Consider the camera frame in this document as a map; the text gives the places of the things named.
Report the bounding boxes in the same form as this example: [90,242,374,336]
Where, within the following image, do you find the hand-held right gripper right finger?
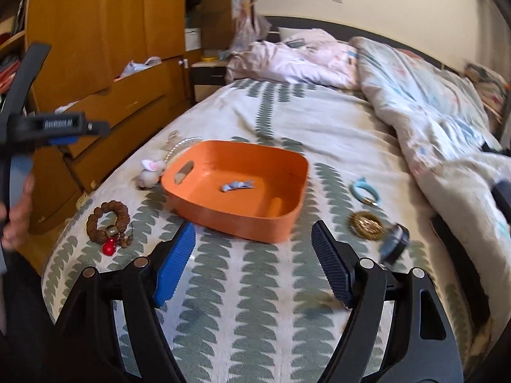
[310,219,466,383]

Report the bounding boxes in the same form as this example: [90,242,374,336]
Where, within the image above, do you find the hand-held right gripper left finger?
[56,221,197,383]

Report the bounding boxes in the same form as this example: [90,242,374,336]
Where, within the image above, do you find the olive coil hair tie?
[347,211,384,242]

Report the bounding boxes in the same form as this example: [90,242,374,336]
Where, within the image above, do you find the pink white plush hair tie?
[138,159,167,190]

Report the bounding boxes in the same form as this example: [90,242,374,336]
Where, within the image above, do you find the teal bracelet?
[350,176,382,208]

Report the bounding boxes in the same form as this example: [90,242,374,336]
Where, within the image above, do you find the orange plastic tray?
[161,139,310,244]

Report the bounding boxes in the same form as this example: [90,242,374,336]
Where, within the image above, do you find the pearl hair clip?
[164,136,204,164]

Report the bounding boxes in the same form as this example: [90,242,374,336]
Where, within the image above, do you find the brown bead bracelet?
[86,201,134,256]

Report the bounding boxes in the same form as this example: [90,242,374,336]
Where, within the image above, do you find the person's left hand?
[0,173,36,250]

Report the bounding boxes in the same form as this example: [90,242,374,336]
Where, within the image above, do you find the red books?
[0,0,27,96]

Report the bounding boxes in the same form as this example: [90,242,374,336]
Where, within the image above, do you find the white plastic bag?
[119,56,162,79]

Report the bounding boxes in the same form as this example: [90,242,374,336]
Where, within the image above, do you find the leaf pattern bedsheet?
[42,78,496,383]

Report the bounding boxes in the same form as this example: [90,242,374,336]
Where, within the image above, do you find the wooden wardrobe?
[0,0,240,232]

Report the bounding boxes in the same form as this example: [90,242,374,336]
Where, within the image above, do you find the blue hair clip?
[219,179,255,193]

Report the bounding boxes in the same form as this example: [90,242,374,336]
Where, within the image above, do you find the dark nightstand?
[189,58,230,102]

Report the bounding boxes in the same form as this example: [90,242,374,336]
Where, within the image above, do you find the clear plastic bag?
[232,16,262,52]

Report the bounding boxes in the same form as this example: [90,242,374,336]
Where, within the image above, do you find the black bag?
[491,179,511,224]

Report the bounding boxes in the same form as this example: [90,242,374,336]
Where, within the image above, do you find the pale floral quilt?
[349,36,511,248]

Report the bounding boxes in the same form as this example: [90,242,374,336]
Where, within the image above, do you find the pink white quilt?
[225,28,360,90]

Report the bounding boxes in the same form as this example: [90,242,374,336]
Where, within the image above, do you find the white pillow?
[277,27,320,42]

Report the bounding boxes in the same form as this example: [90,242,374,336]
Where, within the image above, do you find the patterned pillow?
[463,62,507,122]

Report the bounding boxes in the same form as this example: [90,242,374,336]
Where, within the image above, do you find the dark headboard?
[261,15,468,74]

